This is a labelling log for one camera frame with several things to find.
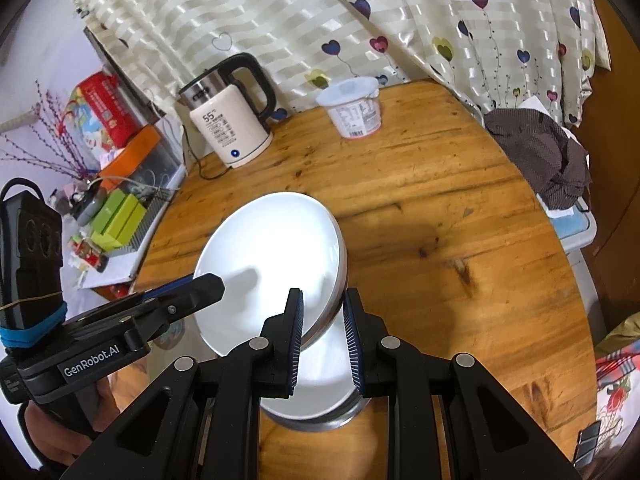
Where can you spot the person's left hand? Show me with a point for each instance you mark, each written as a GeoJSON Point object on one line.
{"type": "Point", "coordinates": [107, 400]}

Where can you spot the white paper sheet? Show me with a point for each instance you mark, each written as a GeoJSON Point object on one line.
{"type": "Point", "coordinates": [537, 102]}

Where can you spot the black binder clip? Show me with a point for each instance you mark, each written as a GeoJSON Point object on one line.
{"type": "Point", "coordinates": [592, 442]}

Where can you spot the purple dried flower branches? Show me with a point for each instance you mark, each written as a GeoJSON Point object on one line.
{"type": "Point", "coordinates": [70, 157]}

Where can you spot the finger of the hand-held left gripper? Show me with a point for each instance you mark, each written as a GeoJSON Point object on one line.
{"type": "Point", "coordinates": [200, 287]}
{"type": "Point", "coordinates": [172, 285]}

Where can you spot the cream kettle base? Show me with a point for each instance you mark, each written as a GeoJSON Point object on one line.
{"type": "Point", "coordinates": [250, 152]}

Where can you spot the white yogurt tub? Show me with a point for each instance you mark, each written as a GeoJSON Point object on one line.
{"type": "Point", "coordinates": [355, 115]}

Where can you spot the red snack box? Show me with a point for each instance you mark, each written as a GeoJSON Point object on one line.
{"type": "Point", "coordinates": [107, 105]}

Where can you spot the brown dotted cloth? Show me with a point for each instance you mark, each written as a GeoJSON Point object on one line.
{"type": "Point", "coordinates": [540, 155]}

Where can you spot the orange box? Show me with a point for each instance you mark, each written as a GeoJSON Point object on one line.
{"type": "Point", "coordinates": [135, 152]}

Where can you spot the wooden cabinet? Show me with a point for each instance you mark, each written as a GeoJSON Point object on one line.
{"type": "Point", "coordinates": [620, 160]}

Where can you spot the grey handheld device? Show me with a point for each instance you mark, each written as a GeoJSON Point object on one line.
{"type": "Point", "coordinates": [90, 207]}

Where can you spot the grey patterned tray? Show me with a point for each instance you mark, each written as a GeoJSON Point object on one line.
{"type": "Point", "coordinates": [152, 220]}

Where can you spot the white bowl blue stripe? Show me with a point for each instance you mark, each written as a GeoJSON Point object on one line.
{"type": "Point", "coordinates": [320, 385]}
{"type": "Point", "coordinates": [265, 250]}

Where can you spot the lime green box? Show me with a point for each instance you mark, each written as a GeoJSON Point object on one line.
{"type": "Point", "coordinates": [127, 220]}

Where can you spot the cream electric kettle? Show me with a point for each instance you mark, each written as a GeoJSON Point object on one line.
{"type": "Point", "coordinates": [225, 120]}

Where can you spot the floral printed cloth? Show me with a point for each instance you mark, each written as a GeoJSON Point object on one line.
{"type": "Point", "coordinates": [620, 395]}

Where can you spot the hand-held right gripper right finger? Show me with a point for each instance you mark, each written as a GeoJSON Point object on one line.
{"type": "Point", "coordinates": [352, 345]}

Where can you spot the red labelled jar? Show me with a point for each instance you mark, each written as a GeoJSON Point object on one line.
{"type": "Point", "coordinates": [87, 255]}

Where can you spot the light blue storage box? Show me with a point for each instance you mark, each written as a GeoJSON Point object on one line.
{"type": "Point", "coordinates": [575, 225]}

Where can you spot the large grey plate blue pattern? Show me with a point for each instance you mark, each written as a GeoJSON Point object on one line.
{"type": "Point", "coordinates": [170, 340]}

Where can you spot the colourful cartoon package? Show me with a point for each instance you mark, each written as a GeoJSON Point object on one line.
{"type": "Point", "coordinates": [85, 125]}

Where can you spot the olive cloth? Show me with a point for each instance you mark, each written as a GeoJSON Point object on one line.
{"type": "Point", "coordinates": [625, 332]}

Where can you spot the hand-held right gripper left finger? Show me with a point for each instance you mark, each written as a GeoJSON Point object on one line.
{"type": "Point", "coordinates": [296, 340]}

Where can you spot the striped heart print curtain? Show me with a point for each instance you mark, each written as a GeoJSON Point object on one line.
{"type": "Point", "coordinates": [400, 20]}

